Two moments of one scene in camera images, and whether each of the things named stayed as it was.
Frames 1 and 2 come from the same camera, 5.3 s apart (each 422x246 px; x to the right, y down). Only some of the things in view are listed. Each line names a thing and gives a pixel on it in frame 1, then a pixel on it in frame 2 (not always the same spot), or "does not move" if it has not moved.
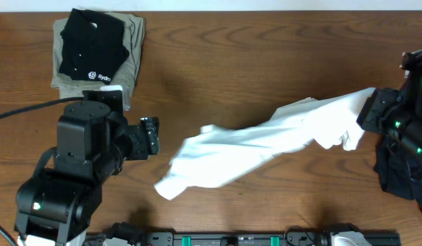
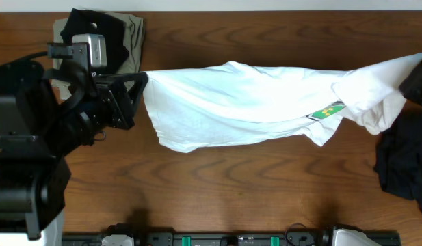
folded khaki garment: [71, 87] does not move
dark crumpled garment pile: [403, 171] does not move
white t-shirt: [216, 151] to [209, 104]
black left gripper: [151, 135] to [115, 101]
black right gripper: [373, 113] to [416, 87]
